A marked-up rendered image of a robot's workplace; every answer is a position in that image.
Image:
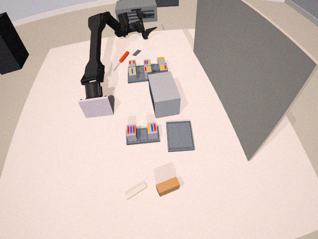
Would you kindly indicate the tan rectangular block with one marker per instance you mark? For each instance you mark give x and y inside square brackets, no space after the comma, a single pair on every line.
[167,186]

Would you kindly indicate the orange-handled screwdriver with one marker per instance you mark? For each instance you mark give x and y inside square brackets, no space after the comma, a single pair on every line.
[122,58]

